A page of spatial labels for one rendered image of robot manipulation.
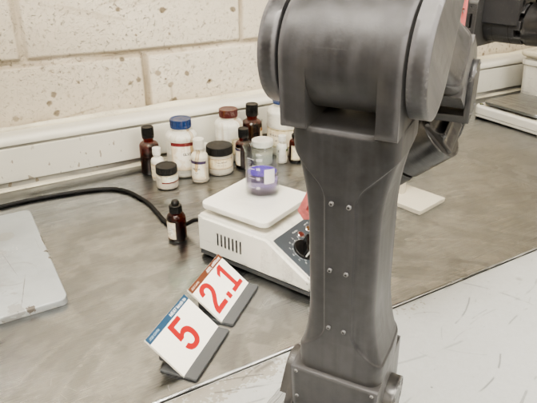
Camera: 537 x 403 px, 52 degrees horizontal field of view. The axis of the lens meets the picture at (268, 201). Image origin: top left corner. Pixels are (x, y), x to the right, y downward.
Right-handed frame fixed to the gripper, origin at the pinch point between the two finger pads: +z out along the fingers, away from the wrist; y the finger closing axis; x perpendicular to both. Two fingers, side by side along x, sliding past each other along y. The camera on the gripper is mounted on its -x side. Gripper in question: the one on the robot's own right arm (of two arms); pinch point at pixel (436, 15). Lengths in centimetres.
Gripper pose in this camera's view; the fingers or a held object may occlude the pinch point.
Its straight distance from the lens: 94.5
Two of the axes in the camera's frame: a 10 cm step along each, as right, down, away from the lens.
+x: 0.1, 9.0, 4.3
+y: -7.3, 3.0, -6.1
